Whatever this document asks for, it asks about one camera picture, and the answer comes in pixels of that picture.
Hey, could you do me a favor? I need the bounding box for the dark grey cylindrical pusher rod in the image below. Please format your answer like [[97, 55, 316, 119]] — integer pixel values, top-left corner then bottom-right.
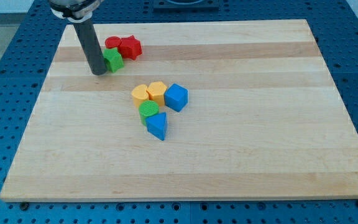
[[73, 19, 107, 75]]

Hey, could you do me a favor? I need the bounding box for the green star block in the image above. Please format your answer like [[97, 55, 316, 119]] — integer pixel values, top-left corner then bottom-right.
[[103, 47, 124, 73]]

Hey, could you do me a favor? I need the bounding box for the red star block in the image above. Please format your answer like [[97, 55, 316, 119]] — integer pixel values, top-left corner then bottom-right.
[[118, 35, 142, 60]]

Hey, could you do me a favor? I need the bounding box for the red cylinder block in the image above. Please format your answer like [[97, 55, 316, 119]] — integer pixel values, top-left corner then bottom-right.
[[104, 36, 122, 49]]

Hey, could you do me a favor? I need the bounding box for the yellow heart block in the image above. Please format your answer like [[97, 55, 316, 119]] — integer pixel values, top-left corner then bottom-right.
[[131, 84, 149, 108]]

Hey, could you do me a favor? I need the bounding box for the yellow hexagon block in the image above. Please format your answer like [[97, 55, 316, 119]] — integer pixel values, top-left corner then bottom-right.
[[147, 81, 167, 106]]

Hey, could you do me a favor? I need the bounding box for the green cylinder block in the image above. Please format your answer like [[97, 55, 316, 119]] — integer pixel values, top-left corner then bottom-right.
[[138, 100, 160, 126]]

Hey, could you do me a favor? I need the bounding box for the blue cube block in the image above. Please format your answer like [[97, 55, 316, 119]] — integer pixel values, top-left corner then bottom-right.
[[164, 83, 188, 112]]

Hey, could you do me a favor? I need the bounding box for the blue triangle block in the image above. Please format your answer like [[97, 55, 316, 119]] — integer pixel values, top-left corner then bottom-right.
[[145, 112, 167, 141]]

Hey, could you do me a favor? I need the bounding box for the light wooden board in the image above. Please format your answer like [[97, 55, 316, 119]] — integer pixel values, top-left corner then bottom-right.
[[0, 19, 358, 202]]

